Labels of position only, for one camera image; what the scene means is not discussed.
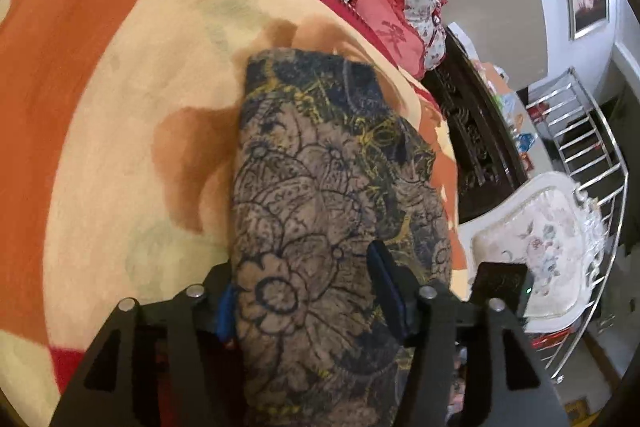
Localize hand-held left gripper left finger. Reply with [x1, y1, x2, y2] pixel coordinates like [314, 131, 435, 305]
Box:
[50, 262, 245, 427]

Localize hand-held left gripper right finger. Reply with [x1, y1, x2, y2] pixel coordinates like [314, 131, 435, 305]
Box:
[366, 240, 571, 427]

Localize brown floral patterned cloth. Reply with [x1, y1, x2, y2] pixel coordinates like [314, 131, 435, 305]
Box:
[229, 48, 454, 427]

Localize white ornate upholstered chair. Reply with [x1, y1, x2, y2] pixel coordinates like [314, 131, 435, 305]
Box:
[469, 171, 610, 323]

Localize dark carved wooden headboard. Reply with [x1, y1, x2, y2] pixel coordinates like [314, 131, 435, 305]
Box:
[422, 26, 532, 224]

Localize clutter of colourful packets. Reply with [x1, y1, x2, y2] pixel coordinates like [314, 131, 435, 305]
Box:
[472, 59, 543, 170]

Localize orange and cream printed blanket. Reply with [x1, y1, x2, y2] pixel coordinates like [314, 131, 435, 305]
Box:
[0, 0, 472, 427]

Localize red pillow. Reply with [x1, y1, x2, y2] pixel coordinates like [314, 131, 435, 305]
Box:
[349, 0, 432, 76]

